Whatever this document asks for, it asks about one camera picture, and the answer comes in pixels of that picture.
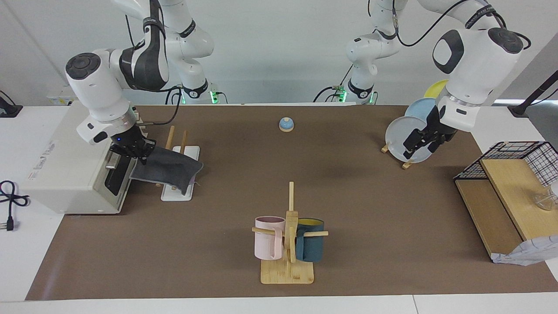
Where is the purple and grey towel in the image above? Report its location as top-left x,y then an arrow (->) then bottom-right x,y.
129,146 -> 204,196

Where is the white rack with wooden bars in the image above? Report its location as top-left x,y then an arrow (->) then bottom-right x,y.
156,126 -> 201,202

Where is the wooden plate stand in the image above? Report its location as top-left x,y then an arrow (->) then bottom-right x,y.
381,141 -> 415,170

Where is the grey plate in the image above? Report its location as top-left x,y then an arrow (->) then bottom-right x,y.
385,116 -> 437,164

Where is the yellow plate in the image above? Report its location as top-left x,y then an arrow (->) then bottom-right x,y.
424,79 -> 450,99

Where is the beige toaster oven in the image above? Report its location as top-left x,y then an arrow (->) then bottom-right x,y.
21,101 -> 148,215

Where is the wooden shelf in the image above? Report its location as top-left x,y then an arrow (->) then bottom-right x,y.
454,158 -> 558,263

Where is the clear glass cup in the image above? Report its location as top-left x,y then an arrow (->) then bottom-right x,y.
534,182 -> 558,212

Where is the brown table mat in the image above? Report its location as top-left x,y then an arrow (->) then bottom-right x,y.
25,105 -> 558,301

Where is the dark teal mug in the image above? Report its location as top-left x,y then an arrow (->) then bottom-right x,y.
295,218 -> 325,263

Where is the pink mug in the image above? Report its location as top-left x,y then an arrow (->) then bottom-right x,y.
255,216 -> 286,261

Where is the wooden mug tree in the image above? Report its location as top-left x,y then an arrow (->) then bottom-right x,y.
252,181 -> 329,285

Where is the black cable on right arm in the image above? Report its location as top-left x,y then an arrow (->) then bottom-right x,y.
126,13 -> 182,128

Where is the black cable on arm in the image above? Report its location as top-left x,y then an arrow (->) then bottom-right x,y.
368,0 -> 532,49
126,13 -> 182,128

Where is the black base cable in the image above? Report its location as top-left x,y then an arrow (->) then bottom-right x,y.
164,84 -> 184,106
313,65 -> 355,104

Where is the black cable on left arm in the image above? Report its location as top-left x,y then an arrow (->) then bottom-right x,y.
368,0 -> 532,49

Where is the black wire basket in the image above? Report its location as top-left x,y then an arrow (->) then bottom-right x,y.
453,140 -> 558,188

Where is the black power cord with plug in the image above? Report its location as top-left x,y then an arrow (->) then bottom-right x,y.
0,180 -> 31,232

